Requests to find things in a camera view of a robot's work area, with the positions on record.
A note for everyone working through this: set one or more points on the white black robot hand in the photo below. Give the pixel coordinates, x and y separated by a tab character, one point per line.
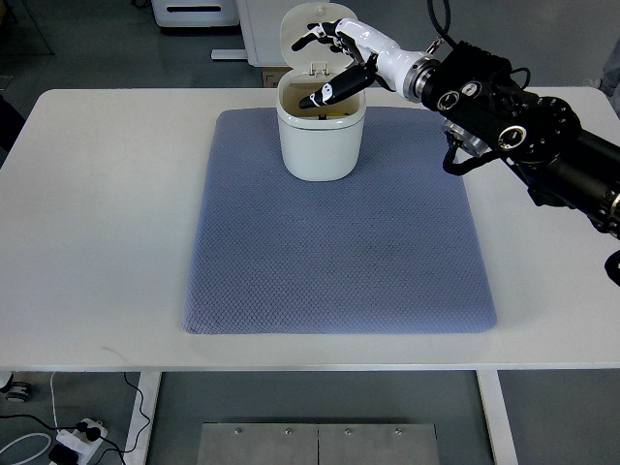
376	58

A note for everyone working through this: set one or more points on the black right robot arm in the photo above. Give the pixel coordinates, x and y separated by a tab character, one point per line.
491	117

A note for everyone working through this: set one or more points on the white trash bin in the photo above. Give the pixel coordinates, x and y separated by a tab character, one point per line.
314	147

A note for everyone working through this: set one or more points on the cardboard box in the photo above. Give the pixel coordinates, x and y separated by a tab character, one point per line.
271	76

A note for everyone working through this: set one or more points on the white cabinet in background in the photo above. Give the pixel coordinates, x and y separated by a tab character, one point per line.
260	22

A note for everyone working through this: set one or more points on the blue quilted mat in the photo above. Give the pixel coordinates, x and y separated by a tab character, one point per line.
391	248

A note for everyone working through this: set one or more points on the white appliance in background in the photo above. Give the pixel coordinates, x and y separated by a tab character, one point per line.
196	15

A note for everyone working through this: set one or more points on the white table leg right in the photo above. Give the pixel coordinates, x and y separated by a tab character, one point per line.
496	417

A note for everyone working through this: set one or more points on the white table leg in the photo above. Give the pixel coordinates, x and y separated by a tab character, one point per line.
496	417
142	419

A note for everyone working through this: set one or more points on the white table leg left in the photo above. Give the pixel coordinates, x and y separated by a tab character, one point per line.
142	419

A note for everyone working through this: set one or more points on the white power strip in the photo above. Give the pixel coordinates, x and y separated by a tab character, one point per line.
84	439

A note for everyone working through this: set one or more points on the metal base plate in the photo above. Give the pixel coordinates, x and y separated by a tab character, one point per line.
318	443

